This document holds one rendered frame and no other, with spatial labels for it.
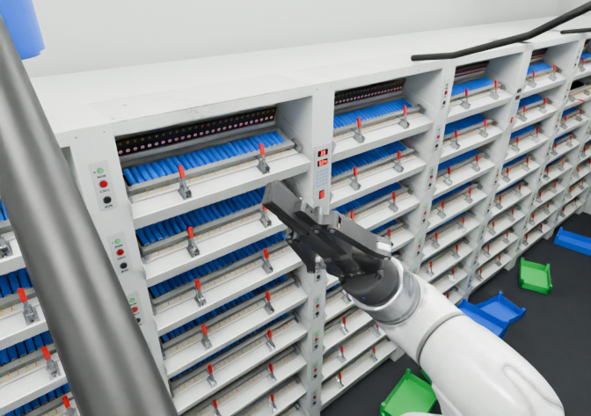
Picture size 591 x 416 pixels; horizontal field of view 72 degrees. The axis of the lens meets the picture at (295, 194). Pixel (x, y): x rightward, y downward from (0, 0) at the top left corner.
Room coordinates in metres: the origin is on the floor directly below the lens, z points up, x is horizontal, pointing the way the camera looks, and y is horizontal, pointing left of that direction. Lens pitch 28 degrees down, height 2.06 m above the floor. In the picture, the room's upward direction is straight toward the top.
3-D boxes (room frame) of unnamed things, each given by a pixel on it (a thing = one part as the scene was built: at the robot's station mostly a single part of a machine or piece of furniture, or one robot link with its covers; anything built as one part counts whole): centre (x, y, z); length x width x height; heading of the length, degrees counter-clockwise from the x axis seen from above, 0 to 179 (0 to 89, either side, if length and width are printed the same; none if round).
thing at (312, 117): (1.38, -0.03, 0.88); 0.20 x 0.09 x 1.77; 39
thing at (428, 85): (1.82, -0.58, 0.88); 0.20 x 0.09 x 1.77; 39
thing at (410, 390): (1.42, -0.62, 0.04); 0.30 x 0.20 x 0.08; 139
